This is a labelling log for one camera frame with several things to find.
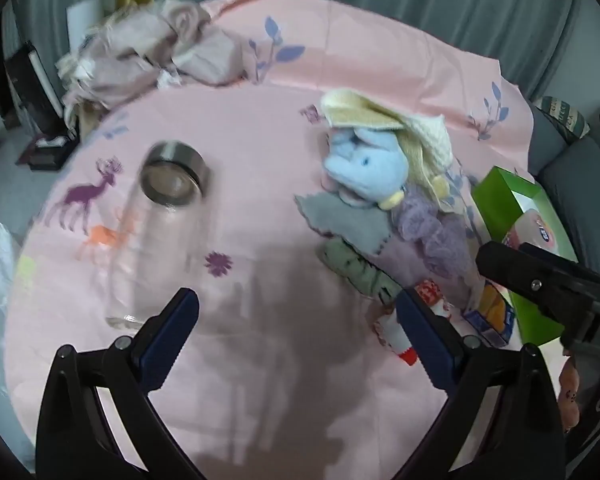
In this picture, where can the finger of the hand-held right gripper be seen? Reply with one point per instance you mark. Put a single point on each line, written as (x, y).
(530, 280)

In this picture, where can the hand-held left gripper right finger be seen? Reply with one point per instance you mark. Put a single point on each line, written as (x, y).
(420, 332)

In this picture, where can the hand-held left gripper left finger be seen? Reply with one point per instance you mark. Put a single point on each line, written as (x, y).
(172, 332)

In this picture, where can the green box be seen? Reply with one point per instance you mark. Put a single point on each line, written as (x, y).
(500, 195)

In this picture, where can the green knitted towel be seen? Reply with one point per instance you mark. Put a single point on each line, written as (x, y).
(355, 265)

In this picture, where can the blue plush toy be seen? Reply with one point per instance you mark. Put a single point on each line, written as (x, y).
(370, 165)

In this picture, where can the cream yellow knitted towel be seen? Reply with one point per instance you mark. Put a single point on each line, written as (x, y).
(360, 110)

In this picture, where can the red and white packet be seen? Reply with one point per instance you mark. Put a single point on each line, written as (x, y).
(390, 332)

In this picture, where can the orange and blue carton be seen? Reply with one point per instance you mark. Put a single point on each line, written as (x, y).
(495, 310)

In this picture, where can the purple fluffy cloth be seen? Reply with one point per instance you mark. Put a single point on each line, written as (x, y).
(430, 230)

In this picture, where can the grey sofa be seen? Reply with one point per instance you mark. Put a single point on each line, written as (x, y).
(580, 170)

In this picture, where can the grey cloth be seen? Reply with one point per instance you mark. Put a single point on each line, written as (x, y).
(340, 217)

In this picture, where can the glass bottle with metal cap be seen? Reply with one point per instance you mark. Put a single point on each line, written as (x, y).
(172, 175)

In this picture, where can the striped cushion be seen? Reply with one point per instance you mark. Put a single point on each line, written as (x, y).
(565, 115)

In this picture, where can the pink printed tablecloth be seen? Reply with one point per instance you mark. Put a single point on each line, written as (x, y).
(260, 160)

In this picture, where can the black tissue box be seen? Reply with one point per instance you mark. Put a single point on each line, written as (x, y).
(45, 152)

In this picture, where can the pile of pale pink cloth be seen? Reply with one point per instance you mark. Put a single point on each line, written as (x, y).
(130, 55)

